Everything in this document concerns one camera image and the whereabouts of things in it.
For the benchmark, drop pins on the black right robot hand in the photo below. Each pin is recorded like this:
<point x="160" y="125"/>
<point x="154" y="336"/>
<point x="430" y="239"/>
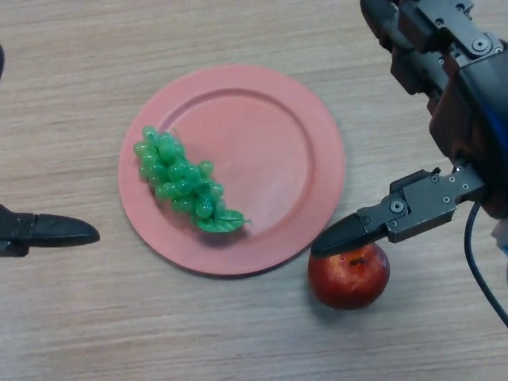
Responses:
<point x="476" y="107"/>

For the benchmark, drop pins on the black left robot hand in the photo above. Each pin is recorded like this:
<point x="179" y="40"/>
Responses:
<point x="47" y="232"/>

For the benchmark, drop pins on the green grapes bunch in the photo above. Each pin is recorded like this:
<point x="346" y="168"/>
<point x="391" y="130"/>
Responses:
<point x="178" y="174"/>

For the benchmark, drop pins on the pink round plate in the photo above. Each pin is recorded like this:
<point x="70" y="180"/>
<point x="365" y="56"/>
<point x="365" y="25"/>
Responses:
<point x="270" y="158"/>

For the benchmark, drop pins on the red apple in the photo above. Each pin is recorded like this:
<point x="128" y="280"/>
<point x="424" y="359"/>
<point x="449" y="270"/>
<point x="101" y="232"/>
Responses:
<point x="349" y="282"/>

